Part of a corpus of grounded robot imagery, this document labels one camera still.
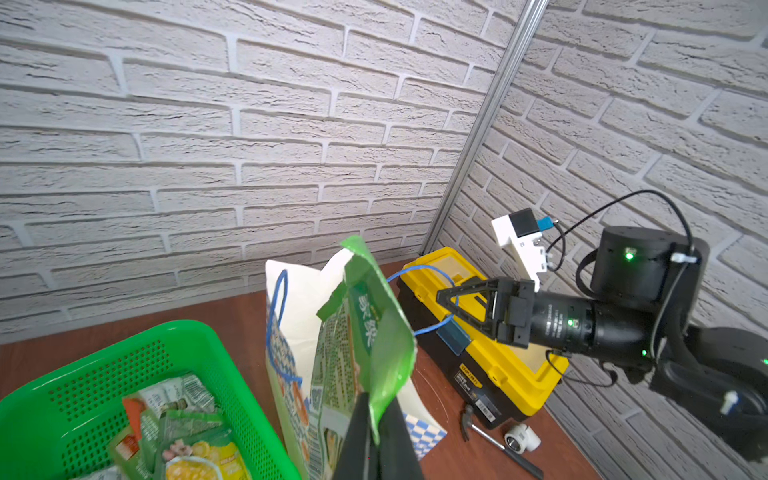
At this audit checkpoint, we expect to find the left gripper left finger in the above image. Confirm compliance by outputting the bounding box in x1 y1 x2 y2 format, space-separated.
332 393 378 480

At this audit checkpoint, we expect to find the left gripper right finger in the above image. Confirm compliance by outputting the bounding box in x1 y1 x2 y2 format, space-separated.
376 399 424 480

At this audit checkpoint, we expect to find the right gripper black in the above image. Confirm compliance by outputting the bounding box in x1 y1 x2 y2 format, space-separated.
436 278 536 348

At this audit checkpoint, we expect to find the green soup packet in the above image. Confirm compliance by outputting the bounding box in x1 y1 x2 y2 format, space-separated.
308 236 417 479

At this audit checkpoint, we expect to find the white blue checkered paper bag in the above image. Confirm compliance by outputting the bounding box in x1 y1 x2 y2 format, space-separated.
266 249 447 479

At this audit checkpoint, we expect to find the yellow corn soup packet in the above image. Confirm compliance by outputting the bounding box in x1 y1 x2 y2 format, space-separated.
155 426 252 480

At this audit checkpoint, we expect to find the green plastic basket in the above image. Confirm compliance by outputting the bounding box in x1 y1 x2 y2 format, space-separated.
1 320 299 479

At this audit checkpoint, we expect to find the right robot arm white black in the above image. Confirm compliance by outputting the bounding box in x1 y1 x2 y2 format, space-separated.
436 217 767 463

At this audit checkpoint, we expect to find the yellow black toolbox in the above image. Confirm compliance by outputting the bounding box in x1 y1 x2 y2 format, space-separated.
398 247 569 429

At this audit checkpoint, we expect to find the white pvc pipe fitting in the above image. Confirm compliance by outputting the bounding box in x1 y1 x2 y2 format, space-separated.
504 423 541 455

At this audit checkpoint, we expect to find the small hammer black handle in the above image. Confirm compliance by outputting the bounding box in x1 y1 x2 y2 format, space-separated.
459 404 544 480

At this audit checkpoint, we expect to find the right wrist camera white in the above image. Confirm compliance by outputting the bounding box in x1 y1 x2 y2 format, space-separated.
491 208 558 293

